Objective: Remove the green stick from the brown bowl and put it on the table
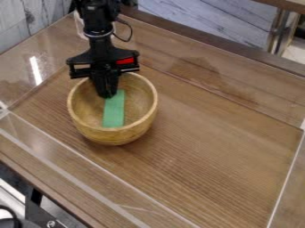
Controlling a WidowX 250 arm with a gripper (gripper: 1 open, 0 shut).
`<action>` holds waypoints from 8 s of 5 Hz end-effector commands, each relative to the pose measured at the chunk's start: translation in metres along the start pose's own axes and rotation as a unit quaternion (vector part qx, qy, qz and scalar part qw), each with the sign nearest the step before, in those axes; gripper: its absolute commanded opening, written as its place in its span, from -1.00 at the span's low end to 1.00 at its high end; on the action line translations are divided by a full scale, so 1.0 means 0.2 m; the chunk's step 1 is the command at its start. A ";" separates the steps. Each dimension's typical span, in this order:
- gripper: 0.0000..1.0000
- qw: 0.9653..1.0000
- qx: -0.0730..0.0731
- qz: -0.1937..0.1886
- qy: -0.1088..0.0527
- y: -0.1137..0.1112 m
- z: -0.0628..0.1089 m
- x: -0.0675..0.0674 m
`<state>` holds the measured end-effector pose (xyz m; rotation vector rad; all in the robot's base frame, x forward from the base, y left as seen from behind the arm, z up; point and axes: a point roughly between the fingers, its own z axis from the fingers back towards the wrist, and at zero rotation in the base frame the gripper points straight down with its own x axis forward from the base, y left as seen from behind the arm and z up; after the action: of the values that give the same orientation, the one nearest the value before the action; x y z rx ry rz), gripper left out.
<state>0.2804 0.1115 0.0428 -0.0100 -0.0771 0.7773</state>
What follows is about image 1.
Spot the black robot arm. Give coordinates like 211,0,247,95
67,0,139,98

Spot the black cable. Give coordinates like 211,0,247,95
0,204,24,228

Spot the metal table leg background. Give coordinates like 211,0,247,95
266,10,300,56

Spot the red plush ball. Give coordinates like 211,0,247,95
115,57,135,65

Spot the black table frame leg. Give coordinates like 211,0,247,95
25,187,79,228

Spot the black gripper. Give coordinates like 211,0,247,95
65,36,139,98

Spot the green stick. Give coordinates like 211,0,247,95
103,89,126,127

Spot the clear acrylic tray wall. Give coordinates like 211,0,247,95
0,108,199,228

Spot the brown wooden bowl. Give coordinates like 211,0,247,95
67,73,158,145

